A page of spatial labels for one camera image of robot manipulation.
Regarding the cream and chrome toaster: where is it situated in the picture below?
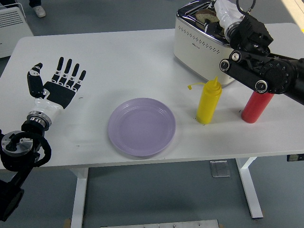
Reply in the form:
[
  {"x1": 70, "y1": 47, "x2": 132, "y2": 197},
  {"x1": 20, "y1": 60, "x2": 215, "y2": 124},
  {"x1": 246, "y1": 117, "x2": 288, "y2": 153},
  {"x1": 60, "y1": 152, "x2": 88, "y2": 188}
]
[{"x1": 173, "y1": 0, "x2": 237, "y2": 86}]

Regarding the white table leg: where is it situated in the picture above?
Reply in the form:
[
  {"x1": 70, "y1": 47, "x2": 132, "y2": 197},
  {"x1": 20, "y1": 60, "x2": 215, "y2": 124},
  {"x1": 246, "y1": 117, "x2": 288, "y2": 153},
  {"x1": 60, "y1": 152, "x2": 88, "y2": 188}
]
[
  {"x1": 235, "y1": 157, "x2": 264, "y2": 219},
  {"x1": 69, "y1": 167, "x2": 89, "y2": 228}
]

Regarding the small metal floor plate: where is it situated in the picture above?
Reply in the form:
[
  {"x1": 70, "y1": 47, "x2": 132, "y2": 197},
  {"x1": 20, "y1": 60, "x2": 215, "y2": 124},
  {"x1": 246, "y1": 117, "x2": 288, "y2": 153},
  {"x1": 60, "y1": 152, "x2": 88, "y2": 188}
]
[{"x1": 209, "y1": 161, "x2": 231, "y2": 178}]

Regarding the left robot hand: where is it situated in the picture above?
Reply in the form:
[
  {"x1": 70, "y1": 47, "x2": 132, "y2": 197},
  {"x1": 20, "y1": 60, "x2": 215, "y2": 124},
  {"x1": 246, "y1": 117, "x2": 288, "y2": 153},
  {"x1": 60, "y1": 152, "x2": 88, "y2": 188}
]
[{"x1": 26, "y1": 57, "x2": 87, "y2": 118}]

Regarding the person's white shoe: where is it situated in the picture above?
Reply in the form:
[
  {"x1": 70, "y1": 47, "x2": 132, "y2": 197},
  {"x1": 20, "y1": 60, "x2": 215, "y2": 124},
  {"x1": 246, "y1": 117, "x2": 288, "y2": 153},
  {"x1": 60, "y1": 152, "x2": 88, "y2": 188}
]
[{"x1": 32, "y1": 6, "x2": 47, "y2": 18}]

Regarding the purple plate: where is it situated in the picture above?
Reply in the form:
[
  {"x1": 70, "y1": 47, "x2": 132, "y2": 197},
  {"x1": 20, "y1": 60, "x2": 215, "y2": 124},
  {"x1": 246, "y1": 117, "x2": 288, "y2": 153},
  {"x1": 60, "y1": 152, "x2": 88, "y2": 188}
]
[{"x1": 108, "y1": 97, "x2": 177, "y2": 157}]

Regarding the yellow squeeze bottle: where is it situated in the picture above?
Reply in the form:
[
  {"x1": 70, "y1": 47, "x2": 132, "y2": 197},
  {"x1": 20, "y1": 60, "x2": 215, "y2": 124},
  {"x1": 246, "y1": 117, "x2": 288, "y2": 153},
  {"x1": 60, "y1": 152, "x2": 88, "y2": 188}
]
[{"x1": 187, "y1": 76, "x2": 223, "y2": 124}]

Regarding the red squeeze bottle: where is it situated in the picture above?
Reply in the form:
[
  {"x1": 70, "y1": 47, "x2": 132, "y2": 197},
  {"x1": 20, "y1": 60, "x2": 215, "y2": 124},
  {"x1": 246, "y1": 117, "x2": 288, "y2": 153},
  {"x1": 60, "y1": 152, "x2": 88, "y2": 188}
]
[{"x1": 241, "y1": 91, "x2": 274, "y2": 124}]

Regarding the white heater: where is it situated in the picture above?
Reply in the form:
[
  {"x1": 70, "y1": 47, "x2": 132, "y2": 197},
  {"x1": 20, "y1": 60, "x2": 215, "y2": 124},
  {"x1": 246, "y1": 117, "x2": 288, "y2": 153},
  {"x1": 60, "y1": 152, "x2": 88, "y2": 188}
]
[{"x1": 0, "y1": 0, "x2": 34, "y2": 59}]

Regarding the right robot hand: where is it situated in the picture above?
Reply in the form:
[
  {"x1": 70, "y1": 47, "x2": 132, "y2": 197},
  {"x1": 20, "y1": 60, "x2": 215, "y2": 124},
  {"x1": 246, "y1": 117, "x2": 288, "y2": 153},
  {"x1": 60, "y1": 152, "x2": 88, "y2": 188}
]
[{"x1": 203, "y1": 0, "x2": 247, "y2": 36}]

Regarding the bread slice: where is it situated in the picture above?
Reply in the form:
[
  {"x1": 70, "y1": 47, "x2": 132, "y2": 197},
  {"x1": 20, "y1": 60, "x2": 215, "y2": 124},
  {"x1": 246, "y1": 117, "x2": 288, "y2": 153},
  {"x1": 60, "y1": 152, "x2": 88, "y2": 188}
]
[{"x1": 196, "y1": 9, "x2": 219, "y2": 24}]

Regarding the black table control box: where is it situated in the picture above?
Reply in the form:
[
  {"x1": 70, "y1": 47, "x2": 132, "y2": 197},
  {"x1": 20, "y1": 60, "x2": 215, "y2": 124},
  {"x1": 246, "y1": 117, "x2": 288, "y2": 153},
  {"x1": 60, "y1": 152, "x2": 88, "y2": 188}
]
[{"x1": 286, "y1": 153, "x2": 304, "y2": 162}]

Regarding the long metal base plate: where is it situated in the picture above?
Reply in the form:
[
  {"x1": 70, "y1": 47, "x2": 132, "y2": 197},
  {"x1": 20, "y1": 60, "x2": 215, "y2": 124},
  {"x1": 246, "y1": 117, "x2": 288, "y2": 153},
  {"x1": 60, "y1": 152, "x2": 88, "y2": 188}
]
[{"x1": 99, "y1": 219, "x2": 220, "y2": 228}]

